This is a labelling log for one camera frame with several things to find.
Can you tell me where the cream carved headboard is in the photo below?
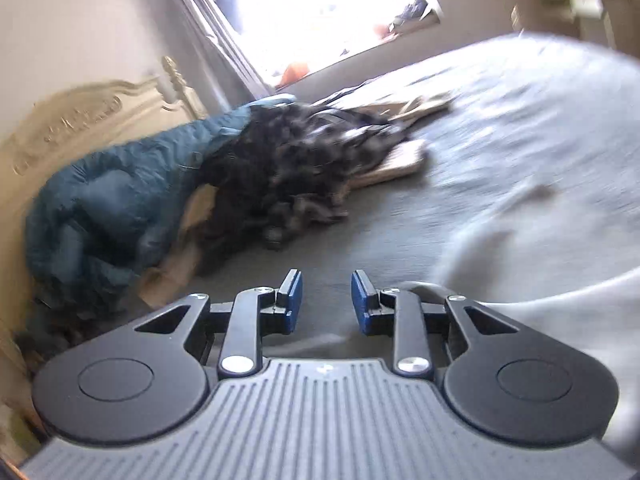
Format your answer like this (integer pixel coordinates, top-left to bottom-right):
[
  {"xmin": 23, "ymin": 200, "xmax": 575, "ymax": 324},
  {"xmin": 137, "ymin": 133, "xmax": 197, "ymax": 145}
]
[{"xmin": 0, "ymin": 55, "xmax": 211, "ymax": 361}]

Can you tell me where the light tan cloth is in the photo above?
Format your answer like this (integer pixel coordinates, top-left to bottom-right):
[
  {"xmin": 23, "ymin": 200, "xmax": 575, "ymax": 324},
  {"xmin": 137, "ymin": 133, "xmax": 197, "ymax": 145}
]
[{"xmin": 320, "ymin": 91, "xmax": 458, "ymax": 123}]

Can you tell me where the grey hoodie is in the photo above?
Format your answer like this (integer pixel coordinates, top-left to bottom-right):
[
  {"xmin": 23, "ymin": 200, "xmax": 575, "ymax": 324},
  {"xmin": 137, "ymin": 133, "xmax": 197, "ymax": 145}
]
[{"xmin": 432, "ymin": 200, "xmax": 640, "ymax": 461}]

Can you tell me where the window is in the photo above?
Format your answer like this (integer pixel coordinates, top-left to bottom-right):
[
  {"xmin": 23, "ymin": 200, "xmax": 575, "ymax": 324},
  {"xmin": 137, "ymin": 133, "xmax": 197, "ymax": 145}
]
[{"xmin": 180, "ymin": 0, "xmax": 446, "ymax": 86}]

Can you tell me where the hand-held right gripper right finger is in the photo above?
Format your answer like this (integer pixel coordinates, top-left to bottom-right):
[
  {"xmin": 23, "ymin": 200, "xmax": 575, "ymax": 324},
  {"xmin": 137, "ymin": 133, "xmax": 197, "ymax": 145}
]
[{"xmin": 351, "ymin": 269, "xmax": 521, "ymax": 376}]

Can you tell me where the white desk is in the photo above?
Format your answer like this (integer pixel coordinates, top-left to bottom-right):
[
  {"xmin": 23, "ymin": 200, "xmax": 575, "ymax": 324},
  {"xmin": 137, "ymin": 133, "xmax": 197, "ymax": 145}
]
[{"xmin": 537, "ymin": 0, "xmax": 640, "ymax": 51}]

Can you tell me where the grey curtain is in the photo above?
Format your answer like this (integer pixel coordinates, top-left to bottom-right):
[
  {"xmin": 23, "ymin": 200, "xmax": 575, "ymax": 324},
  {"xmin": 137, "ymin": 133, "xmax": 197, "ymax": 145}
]
[{"xmin": 150, "ymin": 0, "xmax": 273, "ymax": 101}]

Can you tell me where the black bag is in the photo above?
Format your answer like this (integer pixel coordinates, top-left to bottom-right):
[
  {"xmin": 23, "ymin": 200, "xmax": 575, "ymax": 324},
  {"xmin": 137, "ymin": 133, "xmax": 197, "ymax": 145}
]
[{"xmin": 395, "ymin": 0, "xmax": 431, "ymax": 23}]

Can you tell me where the black jacket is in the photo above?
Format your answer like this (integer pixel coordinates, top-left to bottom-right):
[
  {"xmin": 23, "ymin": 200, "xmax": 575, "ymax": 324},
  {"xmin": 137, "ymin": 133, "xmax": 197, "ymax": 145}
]
[{"xmin": 200, "ymin": 110, "xmax": 351, "ymax": 271}]

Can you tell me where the beige jacket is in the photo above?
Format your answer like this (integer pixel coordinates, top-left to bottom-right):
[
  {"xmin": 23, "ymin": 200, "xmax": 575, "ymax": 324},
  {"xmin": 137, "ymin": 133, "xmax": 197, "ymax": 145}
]
[{"xmin": 137, "ymin": 185, "xmax": 236, "ymax": 311}]

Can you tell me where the orange cloth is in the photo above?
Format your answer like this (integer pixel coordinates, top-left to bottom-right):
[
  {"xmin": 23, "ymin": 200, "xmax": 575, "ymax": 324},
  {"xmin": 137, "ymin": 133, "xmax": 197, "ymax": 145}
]
[{"xmin": 277, "ymin": 61, "xmax": 311, "ymax": 86}]

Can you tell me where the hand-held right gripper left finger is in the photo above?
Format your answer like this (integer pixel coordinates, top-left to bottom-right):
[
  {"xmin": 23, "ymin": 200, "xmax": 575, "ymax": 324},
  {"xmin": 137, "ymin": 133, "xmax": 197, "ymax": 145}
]
[{"xmin": 134, "ymin": 269, "xmax": 304, "ymax": 377}]

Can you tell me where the cream knit sweater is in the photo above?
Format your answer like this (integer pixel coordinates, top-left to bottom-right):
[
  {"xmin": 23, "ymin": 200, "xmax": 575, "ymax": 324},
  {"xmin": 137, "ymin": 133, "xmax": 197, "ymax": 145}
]
[{"xmin": 350, "ymin": 139, "xmax": 431, "ymax": 188}]

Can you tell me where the plaid shirt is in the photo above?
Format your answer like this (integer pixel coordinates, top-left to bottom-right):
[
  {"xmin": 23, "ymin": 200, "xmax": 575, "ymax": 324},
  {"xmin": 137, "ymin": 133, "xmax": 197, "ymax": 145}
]
[{"xmin": 240, "ymin": 105, "xmax": 416, "ymax": 226}]

